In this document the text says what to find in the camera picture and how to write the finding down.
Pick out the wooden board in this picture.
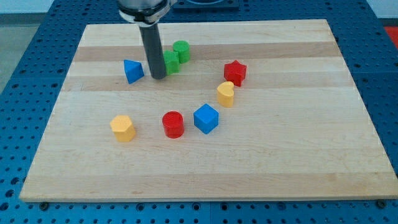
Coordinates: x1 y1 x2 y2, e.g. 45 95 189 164
20 19 397 203

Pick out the green star block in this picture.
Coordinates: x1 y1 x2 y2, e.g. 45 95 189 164
164 50 180 75

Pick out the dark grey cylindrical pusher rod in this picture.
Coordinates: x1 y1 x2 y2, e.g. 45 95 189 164
139 24 167 80

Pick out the red star block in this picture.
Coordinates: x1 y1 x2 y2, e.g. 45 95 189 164
223 60 247 87

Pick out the blue cube block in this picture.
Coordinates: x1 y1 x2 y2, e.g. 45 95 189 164
193 104 219 134

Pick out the green cylinder block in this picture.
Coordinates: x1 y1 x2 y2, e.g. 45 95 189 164
173 40 190 63

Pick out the red cylinder block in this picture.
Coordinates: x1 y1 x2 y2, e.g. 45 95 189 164
162 111 185 139

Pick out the yellow heart block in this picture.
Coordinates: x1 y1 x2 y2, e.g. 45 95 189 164
216 81 234 108

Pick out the blue triangular prism block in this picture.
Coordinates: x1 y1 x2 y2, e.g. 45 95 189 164
123 60 144 84

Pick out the yellow hexagon block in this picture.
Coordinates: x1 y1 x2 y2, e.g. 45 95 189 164
109 114 136 142

